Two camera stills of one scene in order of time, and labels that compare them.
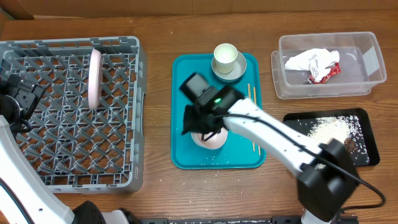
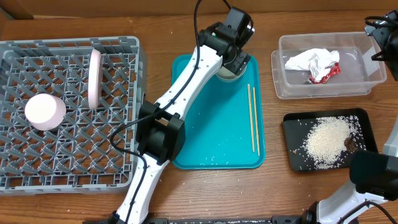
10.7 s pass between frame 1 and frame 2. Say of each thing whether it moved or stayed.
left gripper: moved
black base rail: stayed
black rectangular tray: stayed
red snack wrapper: stayed
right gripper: moved
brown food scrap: stayed
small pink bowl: moved
